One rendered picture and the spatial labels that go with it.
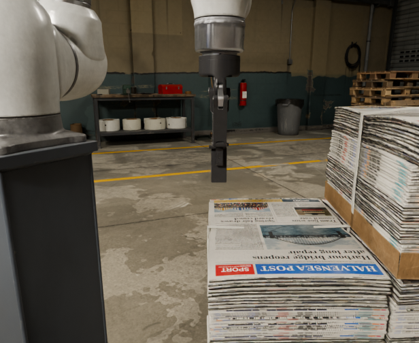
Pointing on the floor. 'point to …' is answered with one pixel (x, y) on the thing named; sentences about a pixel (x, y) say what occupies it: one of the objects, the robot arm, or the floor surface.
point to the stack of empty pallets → (389, 79)
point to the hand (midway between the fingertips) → (218, 164)
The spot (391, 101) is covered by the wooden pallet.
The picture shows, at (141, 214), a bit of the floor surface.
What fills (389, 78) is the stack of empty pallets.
